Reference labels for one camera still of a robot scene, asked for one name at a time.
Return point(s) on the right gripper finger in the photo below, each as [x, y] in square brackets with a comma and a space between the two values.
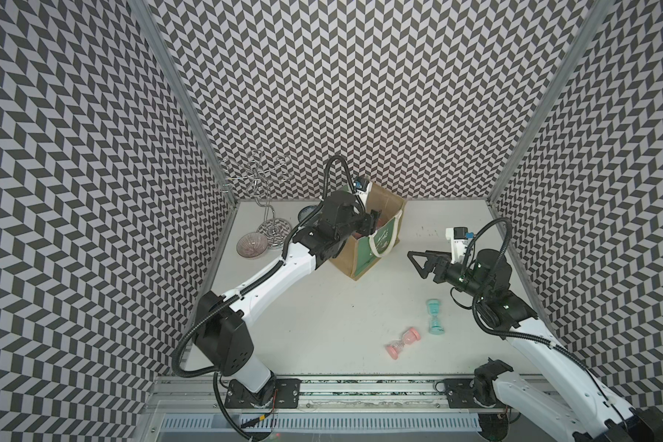
[428, 255]
[429, 266]

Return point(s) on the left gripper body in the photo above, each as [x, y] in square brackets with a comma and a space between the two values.
[364, 224]

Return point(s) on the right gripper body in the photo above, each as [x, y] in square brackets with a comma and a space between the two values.
[460, 276]

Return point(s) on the green canvas Christmas bag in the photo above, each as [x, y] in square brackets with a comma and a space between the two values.
[360, 254]

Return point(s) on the green hourglass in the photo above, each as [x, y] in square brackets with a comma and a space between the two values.
[434, 310]

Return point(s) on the pink hourglass front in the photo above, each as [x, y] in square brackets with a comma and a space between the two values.
[409, 337]

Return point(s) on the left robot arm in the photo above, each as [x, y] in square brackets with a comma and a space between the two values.
[219, 341]

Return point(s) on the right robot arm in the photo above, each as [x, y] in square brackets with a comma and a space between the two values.
[588, 410]

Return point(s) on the blue white ceramic bowl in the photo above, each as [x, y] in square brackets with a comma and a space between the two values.
[305, 212]

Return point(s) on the pink glass bowl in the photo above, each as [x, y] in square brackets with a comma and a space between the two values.
[252, 245]

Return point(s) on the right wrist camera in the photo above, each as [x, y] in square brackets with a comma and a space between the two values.
[459, 239]

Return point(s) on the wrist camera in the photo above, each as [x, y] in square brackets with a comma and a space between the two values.
[459, 239]
[362, 184]

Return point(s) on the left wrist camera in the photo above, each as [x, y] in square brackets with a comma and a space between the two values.
[362, 184]

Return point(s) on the silver wire stand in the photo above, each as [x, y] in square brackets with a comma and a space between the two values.
[258, 180]

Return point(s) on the metal base rail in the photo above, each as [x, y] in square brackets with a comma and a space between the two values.
[322, 393]

